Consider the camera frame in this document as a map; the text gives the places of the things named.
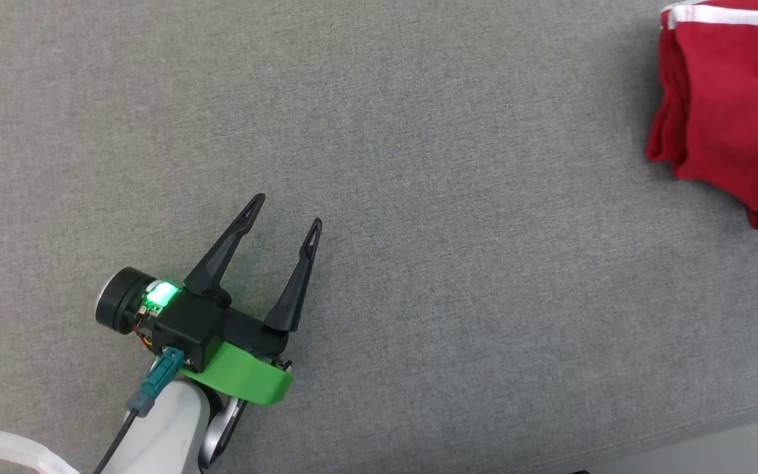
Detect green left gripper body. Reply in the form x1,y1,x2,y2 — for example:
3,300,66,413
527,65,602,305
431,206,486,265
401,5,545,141
178,306,293,406

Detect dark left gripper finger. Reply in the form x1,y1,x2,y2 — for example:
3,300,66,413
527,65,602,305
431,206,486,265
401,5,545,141
184,193,266,308
264,219,322,333

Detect red basketball jersey white sleeves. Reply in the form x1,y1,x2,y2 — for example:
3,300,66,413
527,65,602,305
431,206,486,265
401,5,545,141
645,0,758,230

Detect grey fabric sofa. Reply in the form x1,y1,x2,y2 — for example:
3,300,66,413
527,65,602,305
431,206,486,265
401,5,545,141
0,0,758,474

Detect black cable with teal plug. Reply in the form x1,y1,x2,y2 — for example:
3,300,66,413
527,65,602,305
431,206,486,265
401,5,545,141
93,348,186,474

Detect white tape strap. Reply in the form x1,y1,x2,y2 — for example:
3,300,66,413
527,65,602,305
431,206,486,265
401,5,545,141
0,428,80,474

